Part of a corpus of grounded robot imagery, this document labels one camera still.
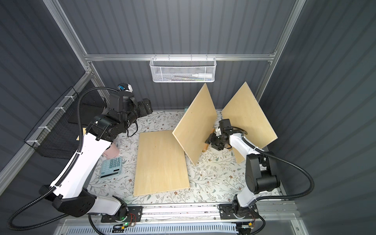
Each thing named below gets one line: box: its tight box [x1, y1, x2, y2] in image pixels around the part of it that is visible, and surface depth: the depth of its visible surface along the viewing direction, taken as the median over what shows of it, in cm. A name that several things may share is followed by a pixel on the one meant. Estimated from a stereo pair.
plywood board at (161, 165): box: [133, 129, 190, 197], surface depth 86 cm
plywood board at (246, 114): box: [221, 81, 279, 149], surface depth 84 cm
